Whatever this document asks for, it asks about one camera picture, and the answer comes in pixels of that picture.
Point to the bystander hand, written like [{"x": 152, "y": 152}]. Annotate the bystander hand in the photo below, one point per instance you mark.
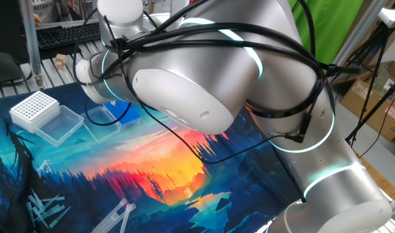
[{"x": 37, "y": 20}]

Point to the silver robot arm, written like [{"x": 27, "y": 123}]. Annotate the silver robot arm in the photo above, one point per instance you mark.
[{"x": 232, "y": 97}]

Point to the white pipette tip box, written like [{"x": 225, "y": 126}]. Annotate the white pipette tip box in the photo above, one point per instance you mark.
[{"x": 34, "y": 108}]

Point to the blue pipette tip box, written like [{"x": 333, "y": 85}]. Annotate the blue pipette tip box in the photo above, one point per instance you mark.
[{"x": 101, "y": 121}]

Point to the small clear pipette tip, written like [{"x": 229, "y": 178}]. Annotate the small clear pipette tip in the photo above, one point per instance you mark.
[{"x": 41, "y": 171}]

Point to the clear pipette tips lower pile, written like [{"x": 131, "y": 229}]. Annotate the clear pipette tips lower pile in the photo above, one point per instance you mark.
[{"x": 37, "y": 199}]

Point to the medium blue pipette tip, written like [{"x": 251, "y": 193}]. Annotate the medium blue pipette tip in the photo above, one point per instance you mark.
[
  {"x": 48, "y": 204},
  {"x": 30, "y": 213},
  {"x": 42, "y": 218},
  {"x": 50, "y": 212},
  {"x": 59, "y": 217},
  {"x": 53, "y": 198}
]

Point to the large clear pipette tip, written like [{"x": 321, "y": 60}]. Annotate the large clear pipette tip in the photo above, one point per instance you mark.
[
  {"x": 111, "y": 213},
  {"x": 114, "y": 221},
  {"x": 127, "y": 218}
]

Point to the person in printed shirt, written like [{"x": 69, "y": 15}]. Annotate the person in printed shirt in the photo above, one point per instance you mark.
[{"x": 46, "y": 9}]

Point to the black keyboard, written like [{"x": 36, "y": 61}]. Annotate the black keyboard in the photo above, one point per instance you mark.
[{"x": 68, "y": 35}]

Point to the black monitor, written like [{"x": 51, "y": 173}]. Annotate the black monitor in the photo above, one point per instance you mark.
[{"x": 6, "y": 39}]

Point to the black pad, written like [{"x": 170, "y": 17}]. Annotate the black pad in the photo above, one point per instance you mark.
[{"x": 58, "y": 51}]

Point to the small wooden block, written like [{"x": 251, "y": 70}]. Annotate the small wooden block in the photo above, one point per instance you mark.
[{"x": 60, "y": 61}]

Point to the printed landscape cloth mat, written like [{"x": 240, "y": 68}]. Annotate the printed landscape cloth mat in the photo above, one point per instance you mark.
[{"x": 135, "y": 161}]

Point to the green fabric sheet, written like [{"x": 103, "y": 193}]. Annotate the green fabric sheet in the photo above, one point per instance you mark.
[{"x": 333, "y": 26}]

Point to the plain cardboard box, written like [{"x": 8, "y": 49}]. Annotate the plain cardboard box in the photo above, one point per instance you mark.
[{"x": 391, "y": 72}]

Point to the cardboard box with red label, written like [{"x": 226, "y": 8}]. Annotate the cardboard box with red label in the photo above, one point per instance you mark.
[{"x": 388, "y": 116}]

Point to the aluminium frame post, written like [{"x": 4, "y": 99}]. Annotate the aluminium frame post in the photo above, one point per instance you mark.
[{"x": 30, "y": 42}]

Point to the black camera tripod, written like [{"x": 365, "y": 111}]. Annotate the black camera tripod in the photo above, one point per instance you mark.
[{"x": 375, "y": 81}]

